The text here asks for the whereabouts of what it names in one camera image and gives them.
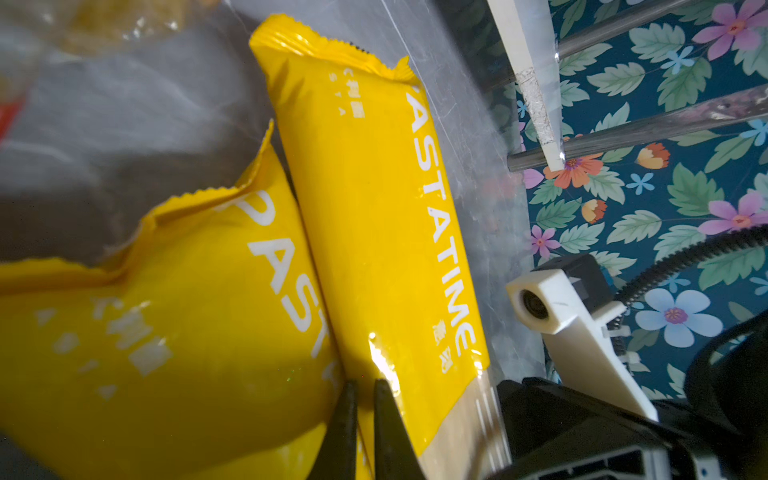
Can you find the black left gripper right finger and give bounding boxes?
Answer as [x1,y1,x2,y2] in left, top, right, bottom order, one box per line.
[373,379,425,480]

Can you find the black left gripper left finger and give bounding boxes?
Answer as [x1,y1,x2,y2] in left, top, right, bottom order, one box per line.
[307,381,358,480]

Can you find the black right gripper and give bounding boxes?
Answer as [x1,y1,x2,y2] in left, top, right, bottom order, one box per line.
[494,378,767,479]

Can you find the yellow spaghetti bag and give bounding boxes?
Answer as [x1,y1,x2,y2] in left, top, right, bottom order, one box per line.
[1,141,343,479]
[249,14,510,479]

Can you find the white two-tier shelf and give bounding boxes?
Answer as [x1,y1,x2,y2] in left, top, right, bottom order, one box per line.
[232,1,564,383]

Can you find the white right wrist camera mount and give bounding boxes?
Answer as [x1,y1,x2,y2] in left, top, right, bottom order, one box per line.
[506,254,658,421]

